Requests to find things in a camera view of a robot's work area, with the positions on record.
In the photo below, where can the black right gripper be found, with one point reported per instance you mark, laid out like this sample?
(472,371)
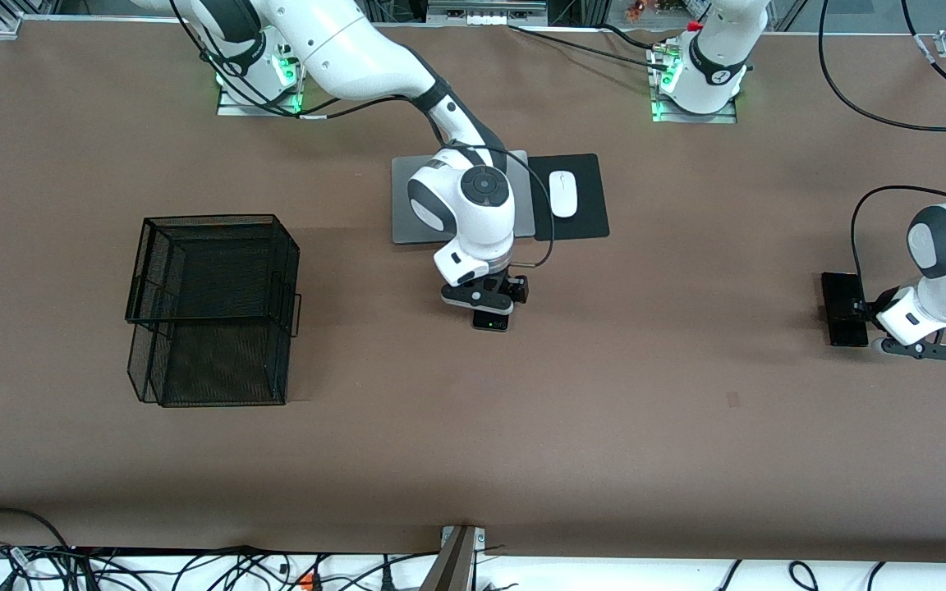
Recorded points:
(514,287)

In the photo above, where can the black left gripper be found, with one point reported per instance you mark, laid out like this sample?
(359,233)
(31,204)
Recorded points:
(870,310)

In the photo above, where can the long black smartphone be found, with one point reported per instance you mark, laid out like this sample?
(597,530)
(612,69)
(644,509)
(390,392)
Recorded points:
(838,287)

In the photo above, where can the small black flip phone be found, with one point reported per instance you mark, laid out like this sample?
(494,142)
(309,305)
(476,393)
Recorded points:
(489,322)

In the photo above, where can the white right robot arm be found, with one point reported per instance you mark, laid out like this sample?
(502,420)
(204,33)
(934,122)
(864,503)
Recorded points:
(342,41)

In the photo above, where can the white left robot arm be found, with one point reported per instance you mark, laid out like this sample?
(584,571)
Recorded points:
(715,49)

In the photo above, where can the black mouse pad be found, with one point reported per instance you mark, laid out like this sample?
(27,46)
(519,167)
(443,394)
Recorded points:
(588,222)

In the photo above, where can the white computer mouse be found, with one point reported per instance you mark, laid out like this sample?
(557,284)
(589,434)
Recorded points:
(563,194)

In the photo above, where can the silver laptop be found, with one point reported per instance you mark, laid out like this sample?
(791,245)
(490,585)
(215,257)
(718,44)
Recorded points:
(407,236)

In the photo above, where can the grey power strip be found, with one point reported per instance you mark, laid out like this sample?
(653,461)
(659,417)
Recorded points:
(485,18)

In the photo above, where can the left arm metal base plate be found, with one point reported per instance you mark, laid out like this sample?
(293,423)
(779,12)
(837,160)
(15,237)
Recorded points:
(686,117)

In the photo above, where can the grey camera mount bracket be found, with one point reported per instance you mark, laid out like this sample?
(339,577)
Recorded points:
(452,566)

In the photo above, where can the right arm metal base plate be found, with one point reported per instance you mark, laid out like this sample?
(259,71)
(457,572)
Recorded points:
(231,109)

